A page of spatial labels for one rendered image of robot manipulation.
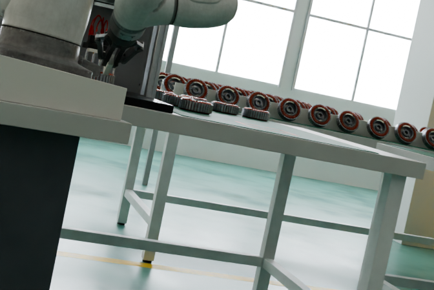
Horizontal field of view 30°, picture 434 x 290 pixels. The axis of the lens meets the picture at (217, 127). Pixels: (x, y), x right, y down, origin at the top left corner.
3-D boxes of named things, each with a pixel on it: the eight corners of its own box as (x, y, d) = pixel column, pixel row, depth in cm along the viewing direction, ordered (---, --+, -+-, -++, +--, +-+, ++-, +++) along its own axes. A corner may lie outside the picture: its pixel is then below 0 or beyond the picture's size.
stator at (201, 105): (208, 115, 259) (210, 103, 259) (174, 108, 260) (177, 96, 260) (213, 114, 270) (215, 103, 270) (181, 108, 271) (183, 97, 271)
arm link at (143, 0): (112, 33, 190) (166, 36, 195) (128, -3, 177) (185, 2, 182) (108, -7, 195) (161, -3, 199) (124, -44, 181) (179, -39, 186)
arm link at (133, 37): (148, 35, 194) (142, 46, 199) (152, 3, 198) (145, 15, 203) (111, 26, 191) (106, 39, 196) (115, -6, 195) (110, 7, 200)
